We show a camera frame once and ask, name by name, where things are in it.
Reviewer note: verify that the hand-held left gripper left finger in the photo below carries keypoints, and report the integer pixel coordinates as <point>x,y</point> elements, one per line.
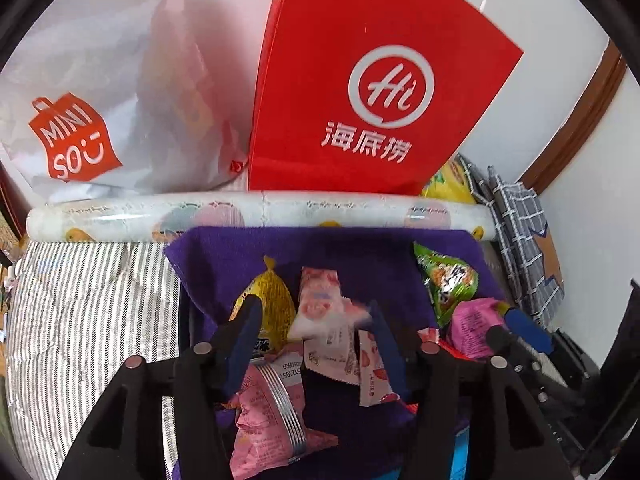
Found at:
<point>245,337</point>

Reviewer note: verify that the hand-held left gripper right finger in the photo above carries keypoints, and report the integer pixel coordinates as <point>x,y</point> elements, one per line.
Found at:
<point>389,355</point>

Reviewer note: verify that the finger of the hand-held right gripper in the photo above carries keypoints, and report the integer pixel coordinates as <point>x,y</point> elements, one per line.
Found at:
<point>505,345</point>
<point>527,330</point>

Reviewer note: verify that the magenta snack packet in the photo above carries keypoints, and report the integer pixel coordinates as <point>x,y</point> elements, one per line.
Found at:
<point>475,325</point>

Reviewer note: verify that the yellow snack packet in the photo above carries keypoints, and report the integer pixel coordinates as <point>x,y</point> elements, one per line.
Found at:
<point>272,295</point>

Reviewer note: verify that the green snack packet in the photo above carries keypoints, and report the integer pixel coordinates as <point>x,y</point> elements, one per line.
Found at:
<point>445,280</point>

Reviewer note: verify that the narrow pink white snack packet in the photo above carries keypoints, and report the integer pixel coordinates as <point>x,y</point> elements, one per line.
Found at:
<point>372,375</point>

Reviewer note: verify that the red snack packet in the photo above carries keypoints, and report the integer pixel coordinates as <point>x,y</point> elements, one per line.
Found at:
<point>432,336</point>

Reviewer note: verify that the white snack packet pink print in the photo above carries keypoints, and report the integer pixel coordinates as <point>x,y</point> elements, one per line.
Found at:
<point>332,355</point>

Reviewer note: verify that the large pink snack packet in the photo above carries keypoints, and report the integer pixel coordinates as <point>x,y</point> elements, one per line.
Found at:
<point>260,410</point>

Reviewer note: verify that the purple cloth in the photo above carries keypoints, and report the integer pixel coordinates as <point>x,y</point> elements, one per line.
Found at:
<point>210,260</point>

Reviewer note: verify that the grey plaid cloth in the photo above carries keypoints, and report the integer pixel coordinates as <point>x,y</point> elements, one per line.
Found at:
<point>520,240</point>

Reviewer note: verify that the blue box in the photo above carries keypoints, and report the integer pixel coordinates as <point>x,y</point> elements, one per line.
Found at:
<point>461,455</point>

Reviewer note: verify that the rolled patterned plastic tablecloth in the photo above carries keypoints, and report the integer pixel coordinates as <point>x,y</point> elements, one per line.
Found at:
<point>280,210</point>

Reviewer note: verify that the yellow plastic bag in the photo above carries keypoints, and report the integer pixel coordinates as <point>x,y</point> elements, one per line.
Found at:
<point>447,185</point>

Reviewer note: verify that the grey striped cloth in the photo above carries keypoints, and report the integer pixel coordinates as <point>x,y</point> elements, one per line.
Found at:
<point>75,320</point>

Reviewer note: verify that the brown wooden furniture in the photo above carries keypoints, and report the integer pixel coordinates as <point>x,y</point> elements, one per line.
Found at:
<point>9,240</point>

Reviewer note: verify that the red paper bag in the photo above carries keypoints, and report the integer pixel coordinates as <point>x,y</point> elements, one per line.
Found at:
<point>310,60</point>

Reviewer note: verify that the white paper bag orange logo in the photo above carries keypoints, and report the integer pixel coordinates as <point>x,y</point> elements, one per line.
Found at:
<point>130,50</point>

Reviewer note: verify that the brown wooden door frame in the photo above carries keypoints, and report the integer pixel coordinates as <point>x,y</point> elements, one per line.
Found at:
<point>585,120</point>

